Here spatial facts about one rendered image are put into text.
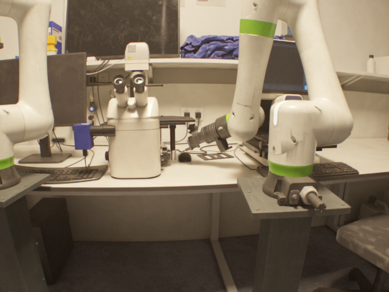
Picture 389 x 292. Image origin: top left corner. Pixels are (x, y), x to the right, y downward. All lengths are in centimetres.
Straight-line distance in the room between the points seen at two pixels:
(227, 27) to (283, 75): 77
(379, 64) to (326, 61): 159
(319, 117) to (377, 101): 178
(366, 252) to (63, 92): 151
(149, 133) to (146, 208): 102
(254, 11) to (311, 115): 35
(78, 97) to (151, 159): 51
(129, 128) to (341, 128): 69
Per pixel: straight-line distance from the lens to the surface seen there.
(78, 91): 130
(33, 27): 98
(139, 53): 118
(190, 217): 194
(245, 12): 83
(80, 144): 99
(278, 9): 86
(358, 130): 234
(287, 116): 65
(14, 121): 89
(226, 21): 199
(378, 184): 266
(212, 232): 190
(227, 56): 163
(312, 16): 91
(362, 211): 242
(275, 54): 134
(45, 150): 146
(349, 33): 247
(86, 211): 200
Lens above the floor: 106
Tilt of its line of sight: 11 degrees down
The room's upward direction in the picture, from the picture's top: straight up
